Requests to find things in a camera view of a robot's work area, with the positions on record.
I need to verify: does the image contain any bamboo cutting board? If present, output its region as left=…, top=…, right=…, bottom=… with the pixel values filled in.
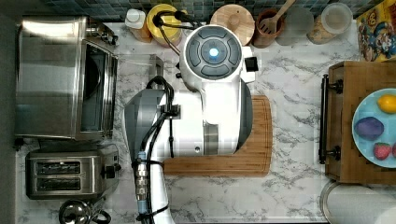
left=164, top=95, right=273, bottom=177

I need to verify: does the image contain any chrome kettle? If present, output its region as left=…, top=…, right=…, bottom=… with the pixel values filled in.
left=58, top=199, right=111, bottom=224

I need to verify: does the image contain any white cap bottle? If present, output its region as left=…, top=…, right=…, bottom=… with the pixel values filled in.
left=124, top=8, right=152, bottom=43

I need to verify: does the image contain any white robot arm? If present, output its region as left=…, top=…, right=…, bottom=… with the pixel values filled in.
left=122, top=24, right=258, bottom=224

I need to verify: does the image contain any round metal rim container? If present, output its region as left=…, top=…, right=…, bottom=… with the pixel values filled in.
left=319, top=182, right=396, bottom=224

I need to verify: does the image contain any stainless steel toaster oven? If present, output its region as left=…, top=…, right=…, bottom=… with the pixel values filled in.
left=15, top=16, right=118, bottom=141

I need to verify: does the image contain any wooden slotted spatula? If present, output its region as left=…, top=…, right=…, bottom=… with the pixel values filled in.
left=259, top=0, right=296, bottom=35

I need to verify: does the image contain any wooden tray black handle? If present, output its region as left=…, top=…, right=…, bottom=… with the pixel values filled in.
left=318, top=61, right=395, bottom=185

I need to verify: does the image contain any brown utensil holder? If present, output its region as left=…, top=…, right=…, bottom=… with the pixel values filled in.
left=251, top=8, right=285, bottom=49

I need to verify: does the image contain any clear lid glass jar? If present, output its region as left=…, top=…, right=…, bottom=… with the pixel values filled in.
left=306, top=3, right=353, bottom=45

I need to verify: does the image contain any purple plum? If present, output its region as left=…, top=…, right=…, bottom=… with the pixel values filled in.
left=354, top=117, right=384, bottom=141

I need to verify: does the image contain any yellow mug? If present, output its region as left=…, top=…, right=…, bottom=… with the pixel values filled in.
left=146, top=4, right=182, bottom=48

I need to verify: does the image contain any yellow lemon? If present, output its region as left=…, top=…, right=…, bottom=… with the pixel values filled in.
left=377, top=94, right=396, bottom=114

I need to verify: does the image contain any silver two-slot toaster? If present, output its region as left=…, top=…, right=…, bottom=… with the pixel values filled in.
left=25, top=145, right=121, bottom=200

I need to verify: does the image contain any grey lid jar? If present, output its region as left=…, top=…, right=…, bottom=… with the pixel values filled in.
left=276, top=7, right=314, bottom=46

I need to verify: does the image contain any dark canister wooden lid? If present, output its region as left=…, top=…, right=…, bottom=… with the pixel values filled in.
left=210, top=4, right=255, bottom=46

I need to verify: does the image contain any red strawberry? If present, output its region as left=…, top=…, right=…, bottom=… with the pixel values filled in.
left=374, top=143, right=391, bottom=161

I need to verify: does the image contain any glass oven door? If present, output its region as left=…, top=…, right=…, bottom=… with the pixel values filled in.
left=117, top=54, right=163, bottom=91

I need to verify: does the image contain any light blue plate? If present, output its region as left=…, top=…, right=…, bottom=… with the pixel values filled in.
left=351, top=88, right=396, bottom=168

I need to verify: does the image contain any colourful cereal box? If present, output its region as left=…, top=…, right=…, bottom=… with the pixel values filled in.
left=357, top=0, right=396, bottom=62

